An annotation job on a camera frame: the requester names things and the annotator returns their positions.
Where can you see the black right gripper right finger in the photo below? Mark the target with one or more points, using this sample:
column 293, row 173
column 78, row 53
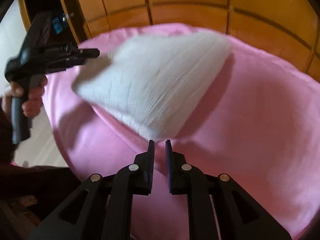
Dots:
column 218, row 207

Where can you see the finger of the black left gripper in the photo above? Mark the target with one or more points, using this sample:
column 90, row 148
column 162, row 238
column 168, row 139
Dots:
column 82, row 53
column 63, row 65

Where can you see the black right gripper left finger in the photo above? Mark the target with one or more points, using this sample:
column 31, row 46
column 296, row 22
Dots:
column 101, row 207

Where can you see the blue tag on wardrobe handle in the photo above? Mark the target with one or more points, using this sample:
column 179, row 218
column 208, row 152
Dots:
column 58, row 25

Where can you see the person's left hand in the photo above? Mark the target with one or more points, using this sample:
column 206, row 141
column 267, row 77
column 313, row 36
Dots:
column 31, row 108

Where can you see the pink bed sheet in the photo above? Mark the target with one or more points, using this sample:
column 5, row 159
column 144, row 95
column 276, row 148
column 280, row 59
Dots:
column 258, row 123

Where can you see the white knitted sweater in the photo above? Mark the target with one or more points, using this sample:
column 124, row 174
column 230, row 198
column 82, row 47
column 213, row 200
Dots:
column 153, row 83

